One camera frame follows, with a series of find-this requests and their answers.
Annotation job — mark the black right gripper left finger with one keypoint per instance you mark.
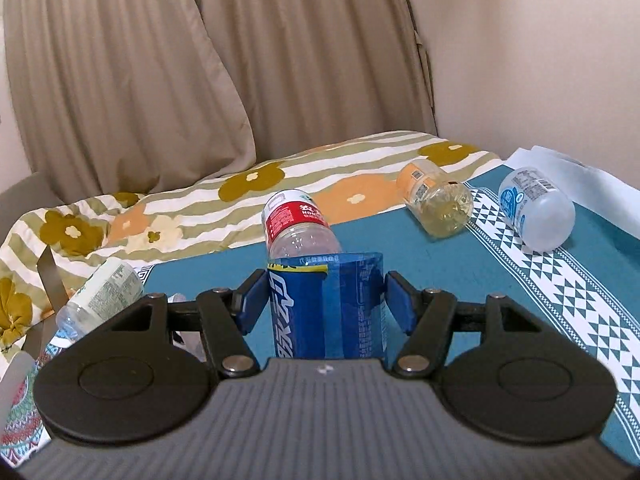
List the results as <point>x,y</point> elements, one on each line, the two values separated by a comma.
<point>227,316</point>

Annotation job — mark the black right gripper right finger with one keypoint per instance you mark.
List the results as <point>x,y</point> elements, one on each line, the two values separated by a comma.
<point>426,317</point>

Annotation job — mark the blue label cut bottle cup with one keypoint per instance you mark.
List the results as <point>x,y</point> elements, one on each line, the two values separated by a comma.
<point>328,307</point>

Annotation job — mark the orange label clear bottle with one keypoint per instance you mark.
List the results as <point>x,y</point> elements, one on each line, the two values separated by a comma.
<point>442,205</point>

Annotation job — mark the red white label water bottle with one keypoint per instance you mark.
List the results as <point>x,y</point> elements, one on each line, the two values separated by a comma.
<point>294,226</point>

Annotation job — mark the green white label bottle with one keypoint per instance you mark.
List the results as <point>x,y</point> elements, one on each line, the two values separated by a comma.
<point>112,287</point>

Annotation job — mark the small white blue label bottle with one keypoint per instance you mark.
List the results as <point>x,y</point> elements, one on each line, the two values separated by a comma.
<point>538,211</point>

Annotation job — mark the floral striped quilt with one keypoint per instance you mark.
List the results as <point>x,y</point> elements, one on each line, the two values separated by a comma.
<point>348,181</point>

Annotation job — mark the beige curtain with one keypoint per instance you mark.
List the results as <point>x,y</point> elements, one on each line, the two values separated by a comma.
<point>152,95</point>

